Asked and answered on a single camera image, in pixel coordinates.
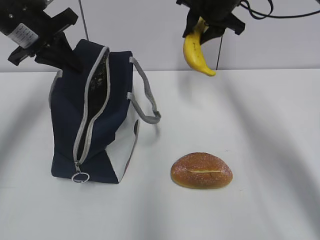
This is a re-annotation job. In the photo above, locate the yellow banana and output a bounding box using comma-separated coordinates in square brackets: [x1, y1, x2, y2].
[183, 17, 216, 77]

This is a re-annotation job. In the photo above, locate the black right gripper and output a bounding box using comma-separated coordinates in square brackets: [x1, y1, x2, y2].
[176, 0, 246, 45]

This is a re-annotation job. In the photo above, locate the navy lunch bag grey trim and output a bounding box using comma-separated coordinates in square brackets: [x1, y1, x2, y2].
[49, 39, 161, 184]

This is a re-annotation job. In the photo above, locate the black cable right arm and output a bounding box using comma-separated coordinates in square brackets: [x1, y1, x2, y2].
[238, 0, 320, 20]

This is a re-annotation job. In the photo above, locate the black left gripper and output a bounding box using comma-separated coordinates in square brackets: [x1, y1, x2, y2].
[0, 0, 83, 73]

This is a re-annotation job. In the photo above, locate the brown bread roll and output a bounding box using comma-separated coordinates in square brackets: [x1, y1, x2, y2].
[170, 152, 233, 190]

